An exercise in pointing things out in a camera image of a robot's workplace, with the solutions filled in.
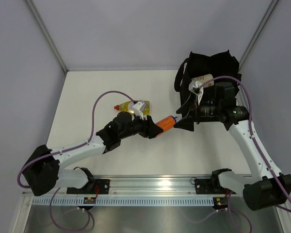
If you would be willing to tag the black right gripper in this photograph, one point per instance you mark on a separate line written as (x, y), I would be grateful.
(186, 123)

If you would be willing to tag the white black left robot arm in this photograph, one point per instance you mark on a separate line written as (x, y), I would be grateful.
(46, 169)

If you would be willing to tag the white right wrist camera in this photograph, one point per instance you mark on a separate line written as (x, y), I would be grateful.
(196, 88)

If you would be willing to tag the right aluminium frame post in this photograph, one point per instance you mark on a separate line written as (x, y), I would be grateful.
(258, 31)

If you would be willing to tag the white slotted cable duct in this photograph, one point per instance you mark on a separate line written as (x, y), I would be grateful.
(124, 201)

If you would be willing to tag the aluminium mounting rail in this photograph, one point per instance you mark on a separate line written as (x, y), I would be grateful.
(152, 185)

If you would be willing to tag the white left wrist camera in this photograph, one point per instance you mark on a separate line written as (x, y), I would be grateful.
(138, 108)

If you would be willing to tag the left aluminium frame post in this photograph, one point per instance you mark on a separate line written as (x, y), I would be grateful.
(46, 35)

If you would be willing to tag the cream lotion pump bottle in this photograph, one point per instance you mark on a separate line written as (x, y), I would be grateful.
(203, 79)

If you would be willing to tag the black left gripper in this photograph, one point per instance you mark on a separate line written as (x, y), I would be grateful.
(149, 129)

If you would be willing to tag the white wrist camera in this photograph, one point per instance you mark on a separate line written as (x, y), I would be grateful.
(138, 108)
(196, 88)

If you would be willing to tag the aluminium frame post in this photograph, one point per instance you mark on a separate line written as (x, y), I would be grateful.
(258, 31)
(46, 35)

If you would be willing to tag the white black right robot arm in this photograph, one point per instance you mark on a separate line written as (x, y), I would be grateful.
(268, 186)

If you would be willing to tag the yellow dish soap bottle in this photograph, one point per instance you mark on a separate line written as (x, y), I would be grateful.
(127, 107)

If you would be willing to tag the black canvas bag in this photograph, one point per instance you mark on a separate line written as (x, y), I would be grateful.
(221, 64)

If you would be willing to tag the orange blue cologne bottle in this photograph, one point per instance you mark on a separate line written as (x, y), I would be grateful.
(167, 123)

